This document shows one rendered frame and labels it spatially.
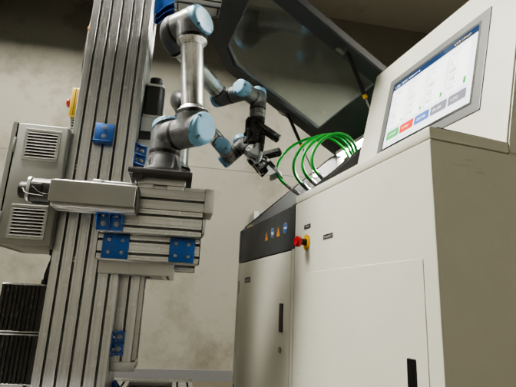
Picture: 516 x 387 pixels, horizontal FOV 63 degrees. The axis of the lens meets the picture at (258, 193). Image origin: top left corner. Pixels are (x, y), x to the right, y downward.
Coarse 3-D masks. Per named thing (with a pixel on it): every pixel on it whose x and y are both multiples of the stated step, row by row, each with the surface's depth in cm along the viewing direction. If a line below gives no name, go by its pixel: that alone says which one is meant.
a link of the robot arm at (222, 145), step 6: (180, 90) 222; (174, 96) 219; (180, 96) 218; (174, 102) 219; (180, 102) 216; (174, 108) 224; (216, 132) 211; (216, 138) 209; (222, 138) 207; (216, 144) 206; (222, 144) 206; (228, 144) 206; (222, 150) 206; (228, 150) 208; (222, 156) 213; (228, 156) 213
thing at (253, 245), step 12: (276, 216) 171; (288, 216) 159; (252, 228) 200; (264, 228) 183; (288, 228) 158; (252, 240) 197; (264, 240) 181; (276, 240) 167; (288, 240) 156; (252, 252) 195; (264, 252) 179; (276, 252) 166
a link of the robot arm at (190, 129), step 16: (176, 16) 160; (192, 16) 155; (208, 16) 162; (176, 32) 161; (192, 32) 156; (208, 32) 159; (192, 48) 157; (192, 64) 156; (192, 80) 155; (192, 96) 154; (192, 112) 152; (176, 128) 154; (192, 128) 149; (208, 128) 154; (176, 144) 156; (192, 144) 154
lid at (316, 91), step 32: (256, 0) 187; (288, 0) 175; (224, 32) 213; (256, 32) 203; (288, 32) 192; (320, 32) 180; (224, 64) 235; (256, 64) 223; (288, 64) 210; (320, 64) 198; (288, 96) 231; (320, 96) 216; (352, 96) 204; (320, 128) 236; (352, 128) 221
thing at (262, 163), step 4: (264, 156) 213; (248, 160) 216; (252, 160) 215; (260, 160) 212; (264, 160) 212; (252, 164) 216; (256, 164) 212; (260, 164) 211; (264, 164) 211; (268, 164) 212; (256, 168) 210; (260, 168) 210; (264, 168) 212; (260, 172) 211; (264, 172) 214; (260, 176) 216
